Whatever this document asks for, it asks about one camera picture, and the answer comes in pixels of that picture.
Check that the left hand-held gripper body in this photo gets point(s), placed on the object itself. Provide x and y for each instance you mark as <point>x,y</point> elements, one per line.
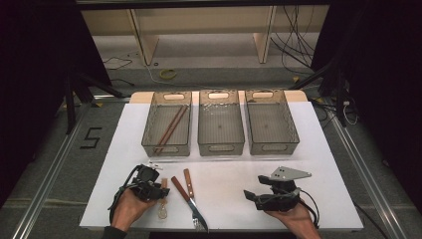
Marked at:
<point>146,186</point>

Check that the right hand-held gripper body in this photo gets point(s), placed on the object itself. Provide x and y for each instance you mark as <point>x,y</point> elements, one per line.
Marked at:
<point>280,199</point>

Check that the grey translucent plastic bin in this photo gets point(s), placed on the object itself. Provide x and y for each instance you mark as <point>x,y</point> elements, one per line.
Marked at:
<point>152,127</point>
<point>270,126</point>
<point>220,127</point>

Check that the person's right hand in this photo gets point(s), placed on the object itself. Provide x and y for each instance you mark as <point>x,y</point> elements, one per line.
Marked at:
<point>297,220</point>

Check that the person's left hand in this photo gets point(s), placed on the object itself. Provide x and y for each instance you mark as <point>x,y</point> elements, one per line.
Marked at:
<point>127,210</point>

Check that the person's dark left sleeve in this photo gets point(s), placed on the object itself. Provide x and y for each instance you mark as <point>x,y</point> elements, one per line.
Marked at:
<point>114,233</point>

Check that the black metal stand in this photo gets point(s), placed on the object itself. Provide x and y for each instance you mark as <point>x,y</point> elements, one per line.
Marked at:
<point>70,106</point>
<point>340,99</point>

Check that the yellow tape roll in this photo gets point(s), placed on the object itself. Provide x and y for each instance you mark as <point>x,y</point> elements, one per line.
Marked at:
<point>168,73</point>

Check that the black curtain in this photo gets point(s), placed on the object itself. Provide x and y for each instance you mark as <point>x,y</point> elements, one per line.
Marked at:
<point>36,83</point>
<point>384,83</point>

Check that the light wooden desk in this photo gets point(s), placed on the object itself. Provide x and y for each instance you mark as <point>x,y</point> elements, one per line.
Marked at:
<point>205,20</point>

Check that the aluminium floor rail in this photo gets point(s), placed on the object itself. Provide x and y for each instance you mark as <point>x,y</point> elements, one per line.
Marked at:
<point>368,179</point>
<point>49,176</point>

